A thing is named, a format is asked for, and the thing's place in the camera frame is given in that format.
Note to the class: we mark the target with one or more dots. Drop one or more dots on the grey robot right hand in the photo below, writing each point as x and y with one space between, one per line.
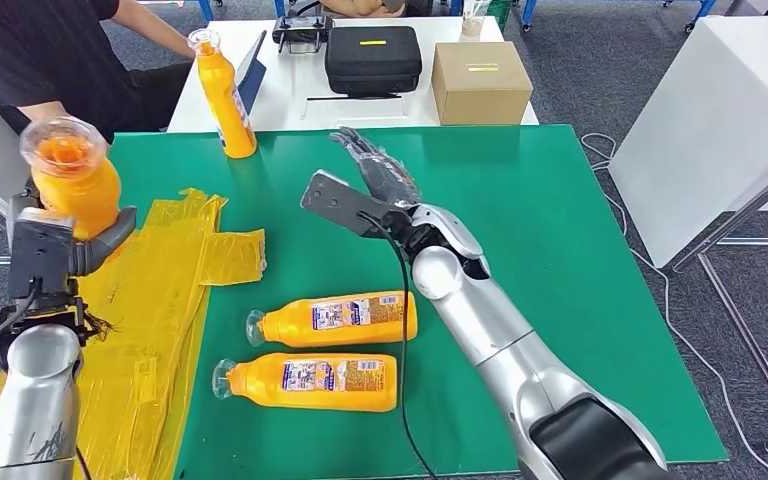
387 179

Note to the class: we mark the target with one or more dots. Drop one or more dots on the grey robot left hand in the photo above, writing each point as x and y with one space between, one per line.
102 242

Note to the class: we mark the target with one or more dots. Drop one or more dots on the orange detergent bottle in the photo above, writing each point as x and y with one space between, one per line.
225 99
331 387
79 192
344 321

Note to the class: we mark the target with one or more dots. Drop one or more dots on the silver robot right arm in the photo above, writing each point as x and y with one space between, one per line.
510 351

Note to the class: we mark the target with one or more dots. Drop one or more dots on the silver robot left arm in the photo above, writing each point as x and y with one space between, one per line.
36 397

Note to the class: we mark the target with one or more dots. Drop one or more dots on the yellow taped cardboard sheet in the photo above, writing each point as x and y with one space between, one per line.
145 344

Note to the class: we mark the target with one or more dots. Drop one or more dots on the black carrying case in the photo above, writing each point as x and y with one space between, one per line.
373 65

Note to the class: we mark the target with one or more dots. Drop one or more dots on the brown cardboard box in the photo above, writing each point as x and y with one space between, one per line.
481 93

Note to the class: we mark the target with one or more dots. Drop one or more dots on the white desk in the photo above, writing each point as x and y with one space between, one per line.
291 86

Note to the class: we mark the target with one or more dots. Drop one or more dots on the yellow rectangular sticker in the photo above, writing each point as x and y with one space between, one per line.
373 42
482 67

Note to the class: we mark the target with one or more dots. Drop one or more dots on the tablet with dark blue cover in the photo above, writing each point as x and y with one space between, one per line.
255 76

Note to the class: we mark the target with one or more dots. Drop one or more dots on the black handheld controller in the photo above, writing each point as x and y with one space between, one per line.
301 32

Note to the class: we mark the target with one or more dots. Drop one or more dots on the person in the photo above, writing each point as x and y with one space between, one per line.
364 6
33 53

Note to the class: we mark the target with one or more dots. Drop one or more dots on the clear plastic cup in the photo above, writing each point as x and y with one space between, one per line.
473 20

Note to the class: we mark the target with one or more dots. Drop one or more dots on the large white table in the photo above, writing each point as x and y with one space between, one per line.
708 126

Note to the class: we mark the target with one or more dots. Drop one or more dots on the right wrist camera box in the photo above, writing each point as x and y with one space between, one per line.
341 205

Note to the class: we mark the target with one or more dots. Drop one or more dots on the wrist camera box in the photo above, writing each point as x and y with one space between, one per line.
341 205
39 258

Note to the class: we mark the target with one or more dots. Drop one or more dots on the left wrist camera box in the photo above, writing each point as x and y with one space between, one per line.
39 258

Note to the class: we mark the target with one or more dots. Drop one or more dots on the short blue metal frame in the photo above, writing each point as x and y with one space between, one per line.
205 6

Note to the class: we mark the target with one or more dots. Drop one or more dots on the long blue metal frame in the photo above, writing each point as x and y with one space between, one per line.
622 3

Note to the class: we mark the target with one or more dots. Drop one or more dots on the metal table frame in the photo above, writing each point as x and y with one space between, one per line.
735 212

